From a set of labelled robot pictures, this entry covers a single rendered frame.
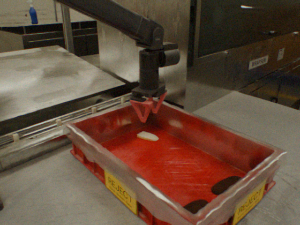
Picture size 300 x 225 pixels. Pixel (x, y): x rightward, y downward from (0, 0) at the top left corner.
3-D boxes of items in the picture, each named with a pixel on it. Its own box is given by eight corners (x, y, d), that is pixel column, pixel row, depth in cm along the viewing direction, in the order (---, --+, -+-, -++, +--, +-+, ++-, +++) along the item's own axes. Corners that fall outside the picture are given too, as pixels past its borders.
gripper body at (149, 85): (166, 89, 81) (166, 66, 78) (150, 100, 72) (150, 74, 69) (147, 86, 83) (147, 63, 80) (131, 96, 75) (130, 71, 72)
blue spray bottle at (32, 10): (40, 23, 266) (35, 0, 257) (34, 24, 260) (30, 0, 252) (33, 24, 269) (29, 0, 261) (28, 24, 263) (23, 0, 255)
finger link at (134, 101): (160, 118, 81) (161, 89, 77) (149, 127, 75) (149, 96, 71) (141, 114, 84) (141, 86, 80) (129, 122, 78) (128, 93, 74)
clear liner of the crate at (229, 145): (191, 273, 42) (195, 230, 38) (64, 152, 76) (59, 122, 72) (282, 184, 62) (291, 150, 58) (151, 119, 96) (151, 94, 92)
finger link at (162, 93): (167, 112, 85) (168, 85, 81) (157, 121, 79) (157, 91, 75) (148, 108, 87) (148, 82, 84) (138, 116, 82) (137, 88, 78)
